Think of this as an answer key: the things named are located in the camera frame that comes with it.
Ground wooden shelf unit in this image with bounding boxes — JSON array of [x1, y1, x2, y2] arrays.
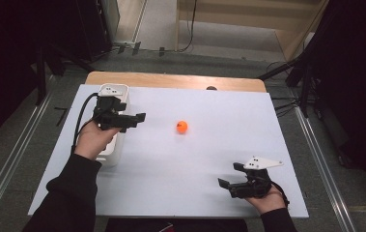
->
[[174, 0, 329, 62]]

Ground wooden table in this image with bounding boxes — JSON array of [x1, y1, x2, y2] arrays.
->
[[84, 71, 267, 94]]

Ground black floor cables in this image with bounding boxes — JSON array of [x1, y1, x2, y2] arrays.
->
[[267, 61, 300, 118]]

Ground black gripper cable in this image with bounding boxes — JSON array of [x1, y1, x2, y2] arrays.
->
[[268, 180, 291, 207], [71, 92, 99, 153]]

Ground person's left hand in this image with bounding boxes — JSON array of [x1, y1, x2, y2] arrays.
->
[[73, 119, 122, 161]]

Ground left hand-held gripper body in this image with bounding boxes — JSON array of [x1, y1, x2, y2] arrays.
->
[[92, 84, 140, 133]]

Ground white plastic bin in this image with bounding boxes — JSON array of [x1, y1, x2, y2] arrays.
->
[[95, 82, 130, 168]]

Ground metal floor rail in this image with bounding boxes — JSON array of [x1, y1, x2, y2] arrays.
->
[[0, 75, 58, 223], [295, 105, 356, 232]]

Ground orange ball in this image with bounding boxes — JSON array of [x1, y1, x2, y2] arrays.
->
[[176, 120, 189, 134]]

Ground black metal stand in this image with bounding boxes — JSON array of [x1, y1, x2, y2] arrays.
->
[[34, 44, 95, 105], [257, 54, 317, 119]]

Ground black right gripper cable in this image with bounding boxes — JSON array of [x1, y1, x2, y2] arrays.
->
[[268, 180, 291, 207]]

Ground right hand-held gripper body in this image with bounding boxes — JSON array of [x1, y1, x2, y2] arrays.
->
[[228, 157, 284, 199]]

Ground person's right hand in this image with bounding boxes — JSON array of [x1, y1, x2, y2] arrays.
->
[[245, 185, 287, 216]]

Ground person's dark lap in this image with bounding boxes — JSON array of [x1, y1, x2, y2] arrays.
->
[[104, 217, 248, 232]]

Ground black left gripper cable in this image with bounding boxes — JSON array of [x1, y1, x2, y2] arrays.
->
[[71, 92, 99, 153]]

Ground black curtain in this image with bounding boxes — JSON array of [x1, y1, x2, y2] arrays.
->
[[302, 0, 366, 194], [0, 0, 85, 153]]

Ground hanging black cable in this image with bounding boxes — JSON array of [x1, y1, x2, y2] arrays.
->
[[178, 0, 198, 53]]

